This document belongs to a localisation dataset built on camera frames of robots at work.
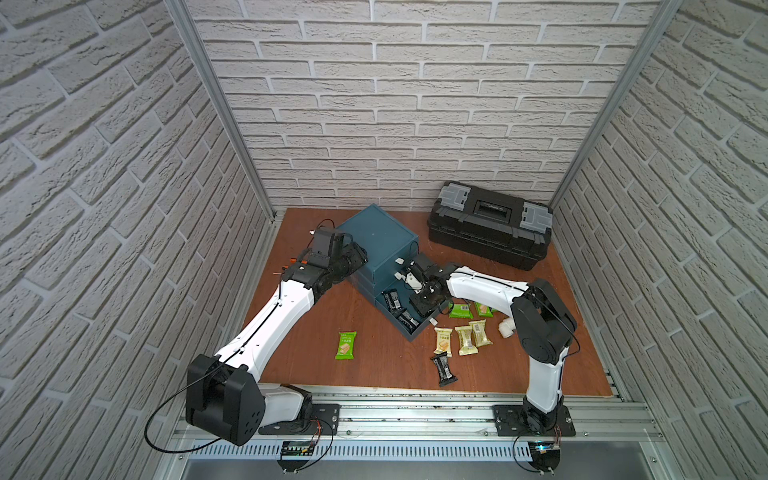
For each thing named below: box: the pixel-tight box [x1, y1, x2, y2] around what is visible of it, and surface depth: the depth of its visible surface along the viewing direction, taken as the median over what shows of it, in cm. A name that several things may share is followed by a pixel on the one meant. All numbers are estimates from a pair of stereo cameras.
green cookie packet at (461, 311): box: [449, 304, 474, 319], surface depth 94 cm
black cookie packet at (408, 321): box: [397, 310, 420, 335], surface depth 90 cm
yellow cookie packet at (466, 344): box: [455, 326, 478, 356], surface depth 87 cm
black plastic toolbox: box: [427, 181, 553, 271], surface depth 99 cm
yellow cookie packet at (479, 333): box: [468, 319, 493, 347], surface depth 89 cm
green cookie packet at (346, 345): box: [335, 331, 357, 360], surface depth 87 cm
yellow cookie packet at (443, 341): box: [433, 327, 453, 358], surface depth 87 cm
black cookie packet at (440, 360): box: [430, 351, 458, 387], surface depth 83 cm
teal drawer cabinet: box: [337, 203, 421, 306], surface depth 87 cm
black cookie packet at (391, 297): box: [381, 288, 407, 315], surface depth 95 cm
